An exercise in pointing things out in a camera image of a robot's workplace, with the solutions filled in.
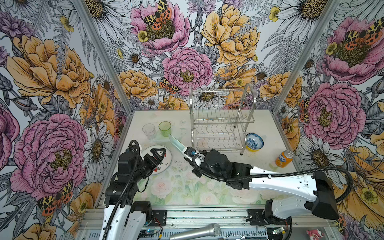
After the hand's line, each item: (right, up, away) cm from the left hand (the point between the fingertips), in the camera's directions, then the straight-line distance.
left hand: (162, 160), depth 72 cm
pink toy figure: (+68, -32, -5) cm, 75 cm away
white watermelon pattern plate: (-2, -6, +20) cm, 21 cm away
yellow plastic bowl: (+51, +1, +22) cm, 56 cm away
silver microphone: (+23, -30, -4) cm, 38 cm away
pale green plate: (+8, +9, -9) cm, 15 cm away
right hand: (+12, +1, -4) cm, 13 cm away
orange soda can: (+65, -2, +13) cm, 67 cm away
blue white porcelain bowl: (+54, +6, +28) cm, 61 cm away
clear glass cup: (-17, +13, +33) cm, 40 cm away
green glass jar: (-7, +15, +36) cm, 40 cm away
